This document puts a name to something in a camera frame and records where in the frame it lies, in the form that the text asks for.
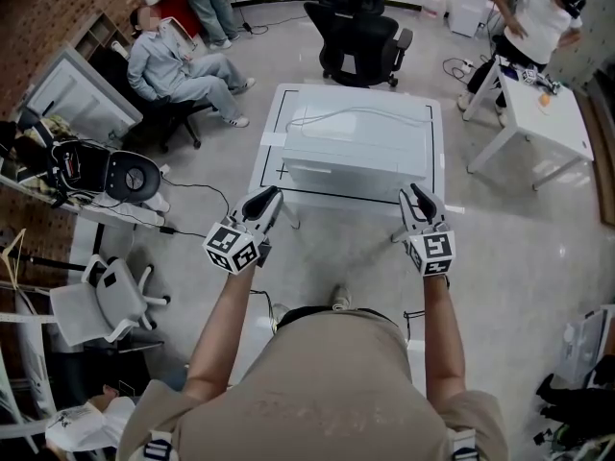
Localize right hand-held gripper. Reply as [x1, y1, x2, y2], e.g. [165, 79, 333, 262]
[398, 182, 456, 277]

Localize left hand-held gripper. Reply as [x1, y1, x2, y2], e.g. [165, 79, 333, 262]
[202, 184, 283, 276]

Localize person's left forearm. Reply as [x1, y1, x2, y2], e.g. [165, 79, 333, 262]
[182, 269, 256, 402]

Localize person's right forearm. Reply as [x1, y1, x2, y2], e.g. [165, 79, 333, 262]
[422, 274, 467, 398]

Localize glass-door white fridge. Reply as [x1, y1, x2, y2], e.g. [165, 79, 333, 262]
[18, 40, 145, 151]

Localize white square table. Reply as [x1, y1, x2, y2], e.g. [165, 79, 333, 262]
[254, 83, 446, 230]

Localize person's black trousers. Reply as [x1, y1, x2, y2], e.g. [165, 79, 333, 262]
[276, 304, 401, 329]

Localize white small desk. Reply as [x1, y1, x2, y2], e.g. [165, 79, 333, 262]
[466, 55, 597, 191]

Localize white power strip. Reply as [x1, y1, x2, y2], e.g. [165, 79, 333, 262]
[441, 57, 475, 80]

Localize white office chair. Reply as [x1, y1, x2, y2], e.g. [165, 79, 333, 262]
[49, 255, 172, 348]

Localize black backpack with round disc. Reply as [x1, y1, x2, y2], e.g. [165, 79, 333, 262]
[47, 139, 163, 206]

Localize spare hand-held gripper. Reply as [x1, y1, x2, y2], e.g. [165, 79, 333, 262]
[520, 66, 561, 96]

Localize black office chair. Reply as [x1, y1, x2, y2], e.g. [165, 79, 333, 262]
[303, 0, 414, 89]

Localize person's beige t-shirt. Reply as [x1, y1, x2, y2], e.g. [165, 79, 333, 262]
[117, 309, 510, 461]

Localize white storage box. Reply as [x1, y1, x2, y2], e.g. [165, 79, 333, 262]
[449, 0, 495, 38]

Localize black coat rack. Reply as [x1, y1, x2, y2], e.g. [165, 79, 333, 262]
[0, 252, 102, 273]

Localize red cabinet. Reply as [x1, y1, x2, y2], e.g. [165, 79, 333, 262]
[160, 0, 232, 42]

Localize white flat box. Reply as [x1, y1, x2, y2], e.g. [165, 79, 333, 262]
[556, 304, 615, 388]

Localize wooden cubby shelf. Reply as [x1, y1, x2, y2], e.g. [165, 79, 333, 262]
[71, 12, 131, 66]

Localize wooden clothes hanger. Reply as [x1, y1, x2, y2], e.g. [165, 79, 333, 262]
[0, 228, 28, 290]

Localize white metal shelf rack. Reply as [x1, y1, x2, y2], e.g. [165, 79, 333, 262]
[0, 279, 63, 450]

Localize black floor cable with adapter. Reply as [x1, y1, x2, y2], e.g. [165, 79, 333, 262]
[158, 180, 233, 238]

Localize thin white cable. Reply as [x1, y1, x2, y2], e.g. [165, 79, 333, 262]
[286, 108, 424, 133]

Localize white shoulder strap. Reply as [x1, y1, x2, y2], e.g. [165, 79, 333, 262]
[143, 429, 174, 461]
[449, 427, 480, 461]

